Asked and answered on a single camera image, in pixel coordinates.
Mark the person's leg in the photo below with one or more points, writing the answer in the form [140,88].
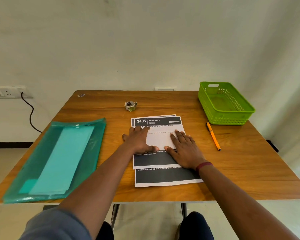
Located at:
[106,232]
[196,227]

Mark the white blank wall plate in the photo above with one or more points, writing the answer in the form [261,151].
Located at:
[165,88]

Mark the white wall socket panel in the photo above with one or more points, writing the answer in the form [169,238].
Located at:
[2,92]

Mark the blue-grey shirt sleeve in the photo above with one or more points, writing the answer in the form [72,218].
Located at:
[55,227]

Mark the person's left hand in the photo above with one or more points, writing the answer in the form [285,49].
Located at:
[137,141]

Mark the green translucent plastic folder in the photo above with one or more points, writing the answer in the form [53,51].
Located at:
[97,144]

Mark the orange pen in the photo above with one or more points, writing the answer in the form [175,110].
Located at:
[213,136]

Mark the person's left leg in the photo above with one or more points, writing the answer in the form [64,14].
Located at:
[106,232]

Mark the grey metal table leg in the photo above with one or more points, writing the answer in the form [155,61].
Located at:
[184,211]
[115,214]

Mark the dark red wrist band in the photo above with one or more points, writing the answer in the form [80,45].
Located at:
[203,166]

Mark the small silver foil scrap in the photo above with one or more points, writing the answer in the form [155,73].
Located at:
[81,95]

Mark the green plastic basket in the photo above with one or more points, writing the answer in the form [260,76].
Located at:
[222,104]

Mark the small clear tape roll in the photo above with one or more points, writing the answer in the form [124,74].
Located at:
[130,105]

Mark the person's right leg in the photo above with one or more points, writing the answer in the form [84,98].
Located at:
[196,227]

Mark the person's left forearm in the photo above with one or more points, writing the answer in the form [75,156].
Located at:
[102,182]

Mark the person's right hand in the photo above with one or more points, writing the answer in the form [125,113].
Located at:
[190,153]

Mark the person's right forearm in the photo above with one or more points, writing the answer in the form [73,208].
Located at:
[240,204]

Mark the black skirting board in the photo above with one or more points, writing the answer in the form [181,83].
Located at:
[10,145]

